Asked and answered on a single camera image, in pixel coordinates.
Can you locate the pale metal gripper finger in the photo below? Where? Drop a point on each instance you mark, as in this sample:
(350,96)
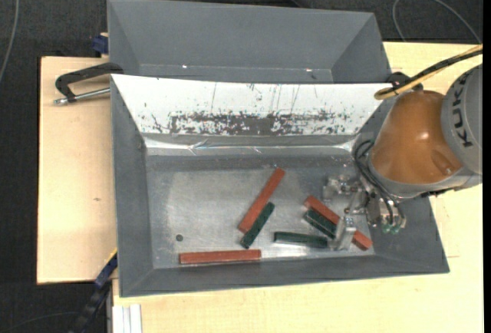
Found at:
(337,238)
(348,235)

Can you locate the dark green flat block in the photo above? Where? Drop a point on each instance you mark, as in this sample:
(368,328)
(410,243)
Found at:
(258,225)
(319,223)
(299,239)

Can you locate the red-brown flat block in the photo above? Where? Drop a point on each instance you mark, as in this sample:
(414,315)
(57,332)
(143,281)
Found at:
(322,210)
(219,256)
(262,200)

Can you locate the grey metal bin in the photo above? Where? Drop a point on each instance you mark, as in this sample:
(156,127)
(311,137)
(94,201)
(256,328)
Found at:
(215,193)

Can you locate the pale wood flat board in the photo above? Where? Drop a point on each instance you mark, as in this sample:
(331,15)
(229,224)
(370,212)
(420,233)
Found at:
(73,170)

